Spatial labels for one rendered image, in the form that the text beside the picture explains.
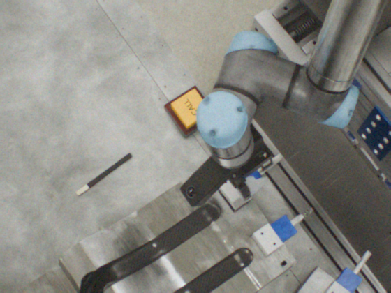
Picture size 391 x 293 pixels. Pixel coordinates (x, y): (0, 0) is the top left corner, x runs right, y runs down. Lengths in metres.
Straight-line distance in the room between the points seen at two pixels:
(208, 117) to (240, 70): 0.10
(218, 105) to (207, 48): 1.44
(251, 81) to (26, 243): 0.65
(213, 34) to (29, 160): 1.11
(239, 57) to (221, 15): 1.44
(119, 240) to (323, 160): 0.95
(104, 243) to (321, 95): 0.53
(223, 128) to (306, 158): 1.16
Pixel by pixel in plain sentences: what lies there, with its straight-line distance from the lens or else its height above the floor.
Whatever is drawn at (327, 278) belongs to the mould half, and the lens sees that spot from 1.68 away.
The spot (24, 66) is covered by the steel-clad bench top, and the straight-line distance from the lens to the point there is 1.84.
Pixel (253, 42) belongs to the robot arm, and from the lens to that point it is 1.33.
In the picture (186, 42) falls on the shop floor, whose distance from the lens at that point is 2.71.
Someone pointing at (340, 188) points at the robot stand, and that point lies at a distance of 2.40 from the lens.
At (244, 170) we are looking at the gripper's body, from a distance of 1.46.
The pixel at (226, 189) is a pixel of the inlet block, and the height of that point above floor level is 0.94.
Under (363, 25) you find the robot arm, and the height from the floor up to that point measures 1.42.
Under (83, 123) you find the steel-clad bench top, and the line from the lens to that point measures 1.78.
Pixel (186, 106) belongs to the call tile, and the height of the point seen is 0.84.
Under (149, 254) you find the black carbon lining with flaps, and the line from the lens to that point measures 1.62.
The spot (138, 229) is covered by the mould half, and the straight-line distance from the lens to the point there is 1.63.
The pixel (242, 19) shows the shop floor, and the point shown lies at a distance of 2.75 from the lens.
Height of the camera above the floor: 2.49
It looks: 73 degrees down
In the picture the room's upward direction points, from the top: 9 degrees clockwise
